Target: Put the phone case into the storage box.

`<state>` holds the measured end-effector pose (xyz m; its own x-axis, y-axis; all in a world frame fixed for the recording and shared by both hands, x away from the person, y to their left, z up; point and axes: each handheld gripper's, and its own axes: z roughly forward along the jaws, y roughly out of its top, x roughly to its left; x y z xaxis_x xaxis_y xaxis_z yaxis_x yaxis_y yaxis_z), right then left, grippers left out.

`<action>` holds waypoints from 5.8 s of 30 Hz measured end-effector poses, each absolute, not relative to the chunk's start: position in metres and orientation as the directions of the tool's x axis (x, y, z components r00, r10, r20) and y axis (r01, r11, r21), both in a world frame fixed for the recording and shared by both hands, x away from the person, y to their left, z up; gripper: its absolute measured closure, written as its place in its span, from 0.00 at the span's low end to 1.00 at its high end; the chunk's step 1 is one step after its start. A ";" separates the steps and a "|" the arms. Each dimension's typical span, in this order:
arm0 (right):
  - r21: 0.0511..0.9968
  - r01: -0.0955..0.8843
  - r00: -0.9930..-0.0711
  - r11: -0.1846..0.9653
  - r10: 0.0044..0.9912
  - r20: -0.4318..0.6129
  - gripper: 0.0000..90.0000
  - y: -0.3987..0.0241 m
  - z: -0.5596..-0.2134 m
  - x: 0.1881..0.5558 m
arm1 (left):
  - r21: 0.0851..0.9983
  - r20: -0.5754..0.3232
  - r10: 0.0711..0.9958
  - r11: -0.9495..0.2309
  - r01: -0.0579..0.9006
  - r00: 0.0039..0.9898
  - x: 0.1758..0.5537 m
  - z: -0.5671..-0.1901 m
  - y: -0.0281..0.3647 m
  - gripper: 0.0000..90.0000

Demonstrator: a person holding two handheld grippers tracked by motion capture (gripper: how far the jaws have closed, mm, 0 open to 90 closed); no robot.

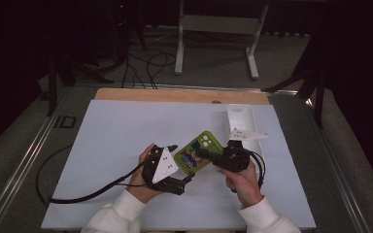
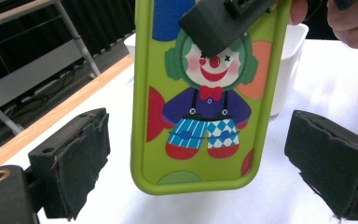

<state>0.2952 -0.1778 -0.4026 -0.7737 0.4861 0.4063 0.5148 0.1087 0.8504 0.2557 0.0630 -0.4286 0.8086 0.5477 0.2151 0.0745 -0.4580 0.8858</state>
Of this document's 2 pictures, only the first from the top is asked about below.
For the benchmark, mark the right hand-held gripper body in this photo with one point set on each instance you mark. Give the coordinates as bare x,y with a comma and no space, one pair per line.
234,158

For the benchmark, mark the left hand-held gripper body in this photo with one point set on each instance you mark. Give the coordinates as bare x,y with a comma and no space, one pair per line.
163,165

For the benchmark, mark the green cartoon phone case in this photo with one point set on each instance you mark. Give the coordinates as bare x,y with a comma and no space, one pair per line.
207,140

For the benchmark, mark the white plastic bin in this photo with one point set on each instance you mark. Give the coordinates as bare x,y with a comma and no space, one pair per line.
241,118

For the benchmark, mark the person's right hand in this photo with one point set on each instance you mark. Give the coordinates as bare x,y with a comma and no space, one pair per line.
244,186

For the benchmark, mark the person's left hand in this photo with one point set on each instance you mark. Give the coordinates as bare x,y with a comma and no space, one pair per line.
139,189

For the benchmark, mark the white table board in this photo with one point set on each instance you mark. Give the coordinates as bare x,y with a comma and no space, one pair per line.
116,136

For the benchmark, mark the black tripod stand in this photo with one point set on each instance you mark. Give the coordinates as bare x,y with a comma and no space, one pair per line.
319,106
51,90

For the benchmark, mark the white metal desk frame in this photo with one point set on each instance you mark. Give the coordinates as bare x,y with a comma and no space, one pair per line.
220,24

